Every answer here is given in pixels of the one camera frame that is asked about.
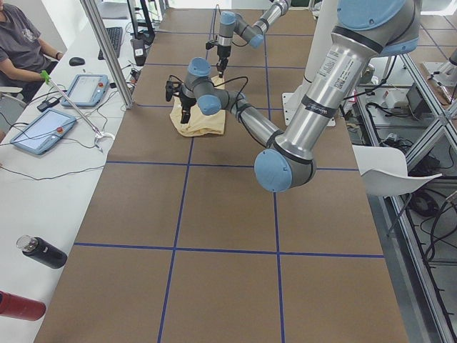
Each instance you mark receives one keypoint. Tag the black computer mouse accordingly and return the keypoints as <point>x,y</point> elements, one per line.
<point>76,61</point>

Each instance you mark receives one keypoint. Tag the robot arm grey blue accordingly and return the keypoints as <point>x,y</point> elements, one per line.
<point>359,31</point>
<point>232,23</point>

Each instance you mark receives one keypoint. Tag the metal grabber stick green handle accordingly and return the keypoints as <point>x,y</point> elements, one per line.
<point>99,135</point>

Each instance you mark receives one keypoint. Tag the seated person grey shirt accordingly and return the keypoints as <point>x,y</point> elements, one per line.
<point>24,54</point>

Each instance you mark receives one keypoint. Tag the cream long-sleeve printed shirt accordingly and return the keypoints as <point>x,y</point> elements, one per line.
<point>199,123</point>

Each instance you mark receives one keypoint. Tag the upper teach pendant tablet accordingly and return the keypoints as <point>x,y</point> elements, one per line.
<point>87,90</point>

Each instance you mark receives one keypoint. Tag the aluminium table frame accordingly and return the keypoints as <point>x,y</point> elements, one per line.
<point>419,229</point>

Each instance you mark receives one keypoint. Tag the black bottle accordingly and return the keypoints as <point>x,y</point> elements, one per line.
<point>41,251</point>

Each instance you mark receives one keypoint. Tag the red bottle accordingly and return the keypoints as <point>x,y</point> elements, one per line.
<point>17,307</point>

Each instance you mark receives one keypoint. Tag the black computer keyboard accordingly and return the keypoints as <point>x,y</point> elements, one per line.
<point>115,35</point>

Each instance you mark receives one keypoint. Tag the aluminium frame post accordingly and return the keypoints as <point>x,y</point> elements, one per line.
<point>97,24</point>

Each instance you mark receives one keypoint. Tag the lower teach pendant tablet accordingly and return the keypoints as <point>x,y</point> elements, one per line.
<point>43,133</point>

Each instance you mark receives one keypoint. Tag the white plastic chair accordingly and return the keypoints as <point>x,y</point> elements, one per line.
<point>384,171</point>

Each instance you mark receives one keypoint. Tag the teach pendant tablet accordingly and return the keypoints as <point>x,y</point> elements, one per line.
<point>87,90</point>
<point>43,133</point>

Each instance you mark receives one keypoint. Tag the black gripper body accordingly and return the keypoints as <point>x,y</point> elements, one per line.
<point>223,55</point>
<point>186,101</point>

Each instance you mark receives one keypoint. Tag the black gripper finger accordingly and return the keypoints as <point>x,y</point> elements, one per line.
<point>220,66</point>
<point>185,115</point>

